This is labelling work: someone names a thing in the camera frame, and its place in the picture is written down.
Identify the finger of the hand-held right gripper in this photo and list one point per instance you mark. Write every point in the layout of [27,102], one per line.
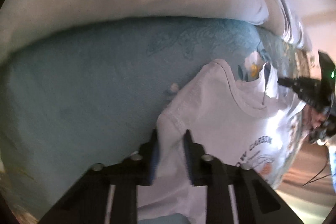
[302,87]

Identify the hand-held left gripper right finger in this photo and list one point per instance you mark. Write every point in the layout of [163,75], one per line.
[188,161]

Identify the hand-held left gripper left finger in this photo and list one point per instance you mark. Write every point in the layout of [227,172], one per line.
[155,161]

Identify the pale printed t-shirt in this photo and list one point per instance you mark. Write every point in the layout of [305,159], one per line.
[210,113]

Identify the person's right hand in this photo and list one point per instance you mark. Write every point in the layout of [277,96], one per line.
[317,119]

